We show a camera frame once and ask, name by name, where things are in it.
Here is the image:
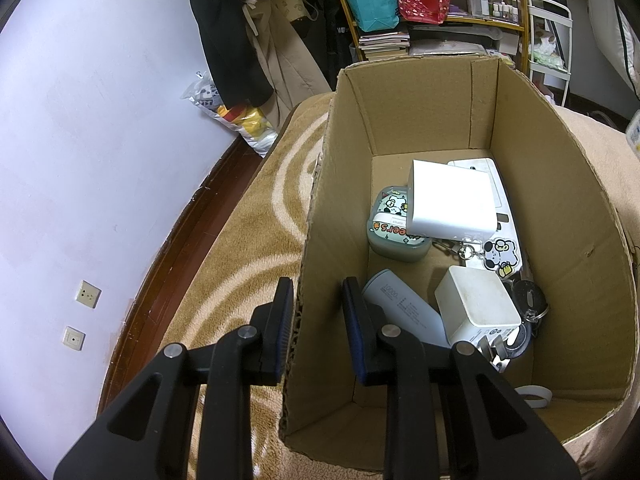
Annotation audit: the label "brown cardboard box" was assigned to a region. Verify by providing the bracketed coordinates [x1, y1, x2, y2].
[280, 55, 639, 476]

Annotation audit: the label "white tape roll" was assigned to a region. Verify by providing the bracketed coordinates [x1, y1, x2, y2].
[515, 385, 553, 410]

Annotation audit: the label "white charger plug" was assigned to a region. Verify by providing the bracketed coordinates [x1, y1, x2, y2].
[435, 266, 522, 373]

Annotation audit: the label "black key fob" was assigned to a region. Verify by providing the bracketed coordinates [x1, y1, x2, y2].
[512, 280, 549, 324]

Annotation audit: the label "flat white box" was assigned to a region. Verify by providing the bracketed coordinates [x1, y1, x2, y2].
[447, 157, 524, 266]

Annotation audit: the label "tan patterned carpet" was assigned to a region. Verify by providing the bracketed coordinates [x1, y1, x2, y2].
[130, 91, 640, 480]

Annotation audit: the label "green cartoon earbuds case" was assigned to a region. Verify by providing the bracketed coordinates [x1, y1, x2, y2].
[367, 186, 432, 262]

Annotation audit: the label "white square device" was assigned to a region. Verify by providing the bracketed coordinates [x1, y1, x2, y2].
[406, 159, 498, 244]

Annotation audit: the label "snack plastic bag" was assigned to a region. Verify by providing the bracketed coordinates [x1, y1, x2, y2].
[181, 70, 278, 157]

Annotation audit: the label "beige hanging coat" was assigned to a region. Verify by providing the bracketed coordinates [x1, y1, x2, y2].
[243, 0, 330, 130]

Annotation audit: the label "stack of books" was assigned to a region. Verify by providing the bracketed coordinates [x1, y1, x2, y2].
[358, 30, 410, 60]

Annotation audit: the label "black hanging coat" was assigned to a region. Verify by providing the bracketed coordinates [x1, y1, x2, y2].
[189, 0, 273, 107]

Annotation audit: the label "white bottles on shelf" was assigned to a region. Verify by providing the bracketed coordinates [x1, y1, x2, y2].
[466, 0, 520, 23]

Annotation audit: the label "wooden shelf rack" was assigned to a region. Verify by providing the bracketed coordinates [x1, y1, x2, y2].
[340, 0, 530, 73]

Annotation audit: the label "lower white wall socket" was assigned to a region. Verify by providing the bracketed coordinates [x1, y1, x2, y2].
[62, 326, 86, 351]

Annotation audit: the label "white wall socket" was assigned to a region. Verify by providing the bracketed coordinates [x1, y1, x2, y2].
[62, 326, 86, 351]
[75, 281, 101, 309]

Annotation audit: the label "upper white wall socket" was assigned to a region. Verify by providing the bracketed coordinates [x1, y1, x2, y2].
[75, 281, 101, 309]

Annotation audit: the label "cartoon dog keychain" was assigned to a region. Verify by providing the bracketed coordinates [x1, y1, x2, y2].
[483, 238, 518, 280]

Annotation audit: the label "white wire trolley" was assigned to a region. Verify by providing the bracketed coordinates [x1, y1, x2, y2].
[527, 0, 574, 105]

